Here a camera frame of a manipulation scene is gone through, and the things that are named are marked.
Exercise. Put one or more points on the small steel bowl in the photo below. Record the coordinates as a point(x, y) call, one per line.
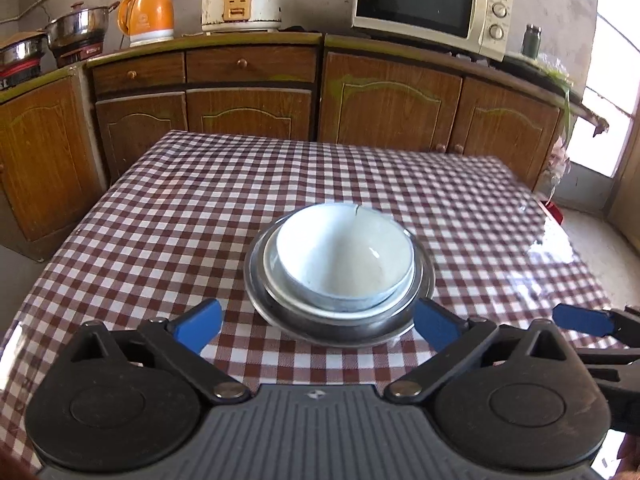
point(419, 283)

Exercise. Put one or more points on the wooden kitchen cabinet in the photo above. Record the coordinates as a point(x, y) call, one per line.
point(68, 135)

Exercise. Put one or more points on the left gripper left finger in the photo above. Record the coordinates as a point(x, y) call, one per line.
point(177, 344)

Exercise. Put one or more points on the large steel plate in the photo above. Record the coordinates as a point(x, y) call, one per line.
point(318, 332)

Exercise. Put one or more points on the blue patterned white bowl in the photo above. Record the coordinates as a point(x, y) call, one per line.
point(344, 251)

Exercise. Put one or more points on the green thermos bottle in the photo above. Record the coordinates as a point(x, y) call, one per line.
point(531, 41)

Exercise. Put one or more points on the green leek vegetables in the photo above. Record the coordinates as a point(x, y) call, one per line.
point(555, 69)

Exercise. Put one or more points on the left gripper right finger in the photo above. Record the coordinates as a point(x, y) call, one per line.
point(459, 345)

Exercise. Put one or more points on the red induction stove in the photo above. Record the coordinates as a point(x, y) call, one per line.
point(77, 52)

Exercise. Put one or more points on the steel pot on stove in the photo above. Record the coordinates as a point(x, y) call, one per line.
point(80, 24)

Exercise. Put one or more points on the pink hanging bag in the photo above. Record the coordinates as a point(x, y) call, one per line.
point(558, 166)

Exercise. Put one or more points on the red bag on floor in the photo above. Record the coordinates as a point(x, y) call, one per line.
point(555, 211)

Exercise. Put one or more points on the orange electric kettle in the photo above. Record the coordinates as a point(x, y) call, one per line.
point(146, 21)

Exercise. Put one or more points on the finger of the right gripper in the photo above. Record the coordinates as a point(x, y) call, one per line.
point(621, 324)

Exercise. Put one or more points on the plain white bowl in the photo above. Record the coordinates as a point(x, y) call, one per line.
point(345, 302)

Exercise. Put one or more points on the white microwave oven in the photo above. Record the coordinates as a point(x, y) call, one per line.
point(474, 26)

